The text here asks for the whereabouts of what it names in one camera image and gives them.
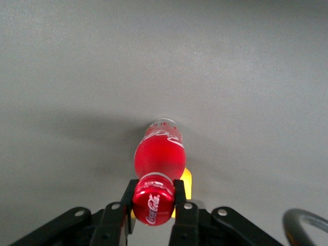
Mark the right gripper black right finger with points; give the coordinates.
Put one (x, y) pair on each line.
(185, 225)

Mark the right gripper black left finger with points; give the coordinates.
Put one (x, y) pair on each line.
(112, 223)

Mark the red coke bottle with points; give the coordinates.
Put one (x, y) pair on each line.
(159, 159)

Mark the yellow toy lemon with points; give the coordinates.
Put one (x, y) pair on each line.
(187, 182)

